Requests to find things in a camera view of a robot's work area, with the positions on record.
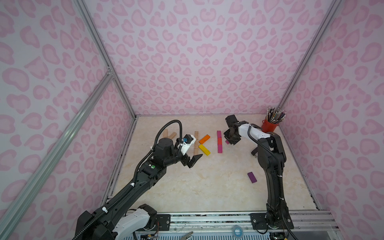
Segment yellow block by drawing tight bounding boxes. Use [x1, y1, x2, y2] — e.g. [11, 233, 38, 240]
[199, 145, 211, 156]

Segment orange block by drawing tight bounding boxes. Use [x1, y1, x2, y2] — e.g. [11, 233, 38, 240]
[199, 135, 211, 145]

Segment purple block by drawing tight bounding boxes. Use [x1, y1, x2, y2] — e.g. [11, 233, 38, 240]
[247, 172, 257, 184]

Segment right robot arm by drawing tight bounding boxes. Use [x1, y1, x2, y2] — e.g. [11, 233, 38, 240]
[224, 115, 294, 230]

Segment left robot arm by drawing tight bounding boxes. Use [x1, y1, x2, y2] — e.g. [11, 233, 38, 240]
[74, 135, 201, 240]

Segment red pen cup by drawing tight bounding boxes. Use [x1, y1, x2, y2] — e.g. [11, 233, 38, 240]
[261, 120, 279, 133]

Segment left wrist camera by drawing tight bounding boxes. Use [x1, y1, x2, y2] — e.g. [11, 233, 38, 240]
[178, 134, 197, 156]

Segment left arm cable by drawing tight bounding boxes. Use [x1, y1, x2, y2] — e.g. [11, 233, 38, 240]
[71, 119, 184, 240]

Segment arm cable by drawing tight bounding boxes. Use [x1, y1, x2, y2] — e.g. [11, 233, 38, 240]
[71, 119, 184, 240]
[247, 124, 299, 240]

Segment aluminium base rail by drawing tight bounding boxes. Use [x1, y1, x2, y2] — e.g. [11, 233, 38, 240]
[81, 209, 346, 240]

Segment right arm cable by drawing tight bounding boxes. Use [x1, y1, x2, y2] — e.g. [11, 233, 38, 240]
[247, 124, 299, 240]

